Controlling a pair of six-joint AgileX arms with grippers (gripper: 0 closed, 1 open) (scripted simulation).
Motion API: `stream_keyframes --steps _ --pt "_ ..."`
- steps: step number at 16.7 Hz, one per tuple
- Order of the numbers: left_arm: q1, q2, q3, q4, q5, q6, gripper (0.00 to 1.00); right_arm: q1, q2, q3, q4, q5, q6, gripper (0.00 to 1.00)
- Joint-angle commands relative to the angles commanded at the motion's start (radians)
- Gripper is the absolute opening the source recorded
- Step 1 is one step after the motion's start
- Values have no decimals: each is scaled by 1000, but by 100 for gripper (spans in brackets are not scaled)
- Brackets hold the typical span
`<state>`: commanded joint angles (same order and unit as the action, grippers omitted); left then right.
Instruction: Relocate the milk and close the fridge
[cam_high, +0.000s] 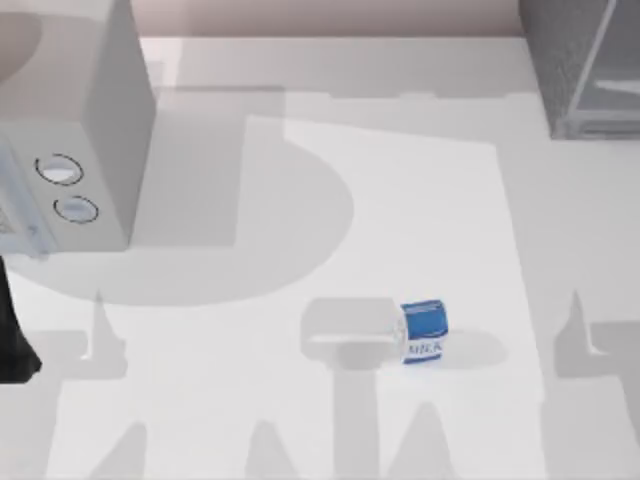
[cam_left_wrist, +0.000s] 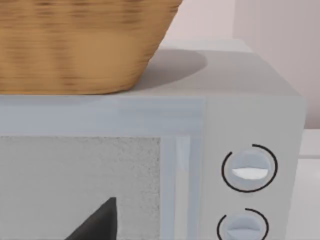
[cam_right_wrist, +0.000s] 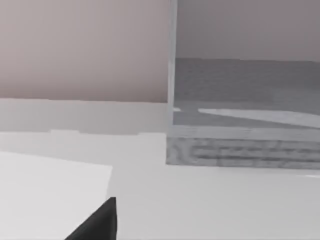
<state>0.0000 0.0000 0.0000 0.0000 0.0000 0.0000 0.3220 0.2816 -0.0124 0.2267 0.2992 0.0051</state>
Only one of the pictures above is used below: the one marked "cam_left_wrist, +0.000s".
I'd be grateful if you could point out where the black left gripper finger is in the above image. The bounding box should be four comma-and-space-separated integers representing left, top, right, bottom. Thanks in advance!
64, 196, 119, 240

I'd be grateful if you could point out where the pale microwave door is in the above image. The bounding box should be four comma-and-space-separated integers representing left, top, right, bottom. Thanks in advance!
0, 95, 207, 240

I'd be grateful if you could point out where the pale round microwave knob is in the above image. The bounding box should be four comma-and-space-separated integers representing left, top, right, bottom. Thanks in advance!
222, 213, 263, 240
228, 149, 272, 188

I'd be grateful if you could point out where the woven wicker basket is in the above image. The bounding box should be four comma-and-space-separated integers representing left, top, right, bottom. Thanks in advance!
0, 0, 184, 96

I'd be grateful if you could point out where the pale microwave oven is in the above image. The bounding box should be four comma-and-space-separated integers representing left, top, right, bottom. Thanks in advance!
0, 39, 307, 240

